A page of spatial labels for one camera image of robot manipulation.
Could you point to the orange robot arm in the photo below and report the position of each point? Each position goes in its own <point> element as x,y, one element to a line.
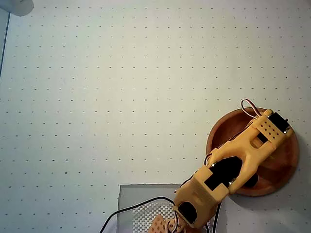
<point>206,191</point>

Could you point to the round brown wooden bowl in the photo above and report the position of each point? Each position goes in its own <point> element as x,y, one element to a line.
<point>286,155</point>

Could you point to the grey base mat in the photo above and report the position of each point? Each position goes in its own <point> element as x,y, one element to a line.
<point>126,194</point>

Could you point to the white checkered anti-slip pad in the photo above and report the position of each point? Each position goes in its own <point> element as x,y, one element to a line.
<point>143,216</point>

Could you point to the white cylindrical container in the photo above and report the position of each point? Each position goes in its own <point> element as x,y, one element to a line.
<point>17,7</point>

